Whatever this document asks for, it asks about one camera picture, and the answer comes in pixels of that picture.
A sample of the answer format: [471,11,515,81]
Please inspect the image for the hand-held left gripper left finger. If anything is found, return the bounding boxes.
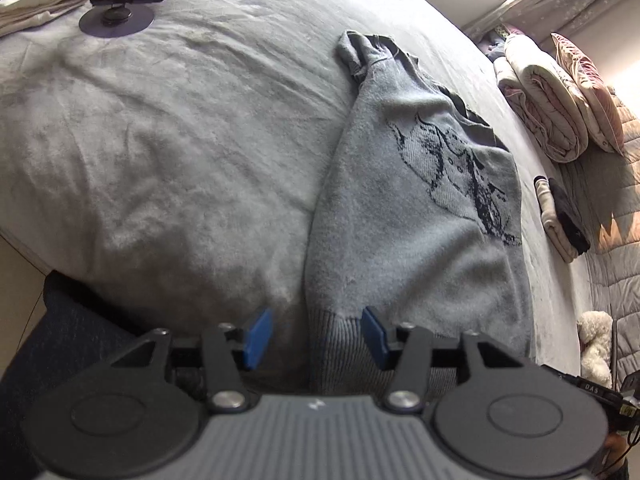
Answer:
[107,307,275,413]

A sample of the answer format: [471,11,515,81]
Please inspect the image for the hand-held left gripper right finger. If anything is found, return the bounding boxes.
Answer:
[361,306,537,413]

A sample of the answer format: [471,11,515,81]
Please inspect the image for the grey knit sweater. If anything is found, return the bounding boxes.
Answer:
[302,30,533,396]

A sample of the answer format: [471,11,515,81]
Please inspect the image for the rolled white and black clothes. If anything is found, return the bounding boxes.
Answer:
[534,175,576,263]

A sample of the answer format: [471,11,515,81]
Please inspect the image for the white plush toy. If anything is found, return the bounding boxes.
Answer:
[577,310,613,388]

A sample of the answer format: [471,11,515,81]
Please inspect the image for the grey quilted headboard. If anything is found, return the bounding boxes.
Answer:
[565,87,640,391]

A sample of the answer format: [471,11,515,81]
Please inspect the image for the folded black cloth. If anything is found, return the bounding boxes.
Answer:
[547,177,591,256]

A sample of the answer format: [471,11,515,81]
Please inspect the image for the person's dark blue clothing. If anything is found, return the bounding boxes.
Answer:
[0,272,151,411]

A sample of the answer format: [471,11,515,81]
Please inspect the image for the folded pink white quilt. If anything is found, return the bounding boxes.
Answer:
[495,32,591,163]

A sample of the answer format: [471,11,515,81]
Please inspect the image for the pink pillow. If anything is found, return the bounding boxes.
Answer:
[550,32,626,156]

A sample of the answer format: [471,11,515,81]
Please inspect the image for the small printed cloth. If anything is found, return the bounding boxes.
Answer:
[477,22,523,63]

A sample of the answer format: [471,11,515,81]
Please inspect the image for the round grey phone stand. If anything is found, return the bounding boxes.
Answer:
[79,2,155,38]

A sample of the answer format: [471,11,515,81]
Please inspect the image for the pale patterned curtain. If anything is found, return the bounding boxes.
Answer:
[460,0,633,43]

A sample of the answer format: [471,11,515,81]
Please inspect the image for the cream folded garment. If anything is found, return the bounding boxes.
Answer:
[0,0,88,38]

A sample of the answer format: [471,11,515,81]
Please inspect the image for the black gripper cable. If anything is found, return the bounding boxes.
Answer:
[610,310,621,391]

